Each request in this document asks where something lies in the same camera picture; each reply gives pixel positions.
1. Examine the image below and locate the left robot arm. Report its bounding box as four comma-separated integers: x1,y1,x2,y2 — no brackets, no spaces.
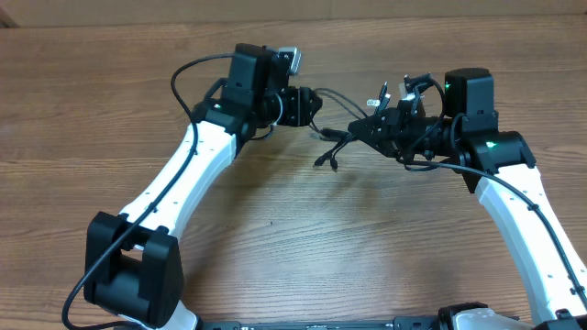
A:
61,43,322,329

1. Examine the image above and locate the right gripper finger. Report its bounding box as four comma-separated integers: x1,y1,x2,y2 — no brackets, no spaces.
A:
348,115,399,138
360,137,399,158

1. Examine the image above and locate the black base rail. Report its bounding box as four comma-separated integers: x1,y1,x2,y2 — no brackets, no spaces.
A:
114,302,522,330

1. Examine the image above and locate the black USB cable three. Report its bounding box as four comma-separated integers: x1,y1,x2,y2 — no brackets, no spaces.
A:
311,81,391,173

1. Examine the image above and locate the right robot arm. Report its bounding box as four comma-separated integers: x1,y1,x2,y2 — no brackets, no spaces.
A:
348,68,586,329

